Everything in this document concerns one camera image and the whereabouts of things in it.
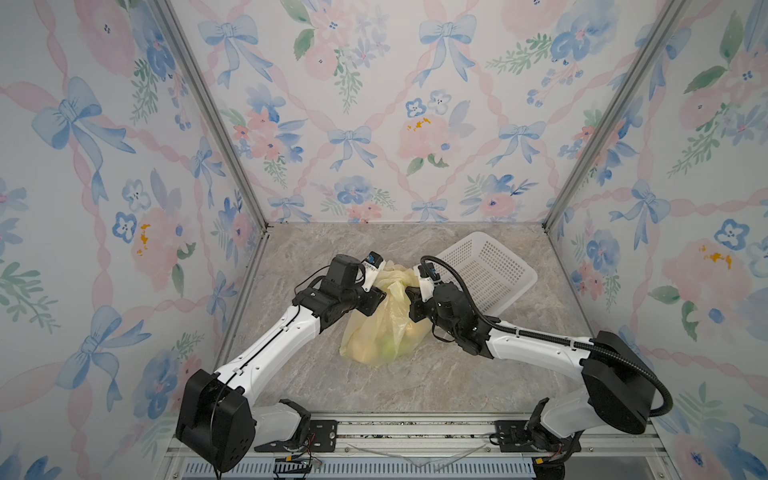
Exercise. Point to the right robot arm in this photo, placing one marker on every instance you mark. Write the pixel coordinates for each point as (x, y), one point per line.
(616, 387)

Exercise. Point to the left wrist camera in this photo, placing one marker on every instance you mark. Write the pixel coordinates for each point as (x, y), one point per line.
(372, 266)

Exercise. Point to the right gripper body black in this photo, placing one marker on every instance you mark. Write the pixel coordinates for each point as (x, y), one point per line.
(421, 309)

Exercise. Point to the green pear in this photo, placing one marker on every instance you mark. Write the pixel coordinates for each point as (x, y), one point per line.
(389, 349)

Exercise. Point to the slotted cable duct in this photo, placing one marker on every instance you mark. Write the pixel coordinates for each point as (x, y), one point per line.
(384, 468)

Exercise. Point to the yellow plastic bag fruit print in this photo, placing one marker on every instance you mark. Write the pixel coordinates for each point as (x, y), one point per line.
(363, 335)

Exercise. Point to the aluminium corner post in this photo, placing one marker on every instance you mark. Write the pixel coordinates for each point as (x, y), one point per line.
(179, 44)
(659, 34)

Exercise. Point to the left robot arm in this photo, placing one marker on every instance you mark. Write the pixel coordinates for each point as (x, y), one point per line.
(218, 419)

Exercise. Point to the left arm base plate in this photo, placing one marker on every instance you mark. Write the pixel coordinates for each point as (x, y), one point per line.
(312, 435)

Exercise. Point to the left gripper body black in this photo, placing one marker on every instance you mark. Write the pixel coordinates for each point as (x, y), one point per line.
(367, 301)

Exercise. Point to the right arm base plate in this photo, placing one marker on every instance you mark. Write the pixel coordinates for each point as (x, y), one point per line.
(510, 436)

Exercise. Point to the left aluminium corner post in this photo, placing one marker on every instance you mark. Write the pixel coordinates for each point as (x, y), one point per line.
(179, 44)

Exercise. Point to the aluminium frame rail front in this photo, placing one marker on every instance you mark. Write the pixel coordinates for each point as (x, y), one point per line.
(447, 434)

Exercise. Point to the right aluminium corner post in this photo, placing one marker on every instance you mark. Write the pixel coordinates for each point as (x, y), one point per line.
(659, 34)

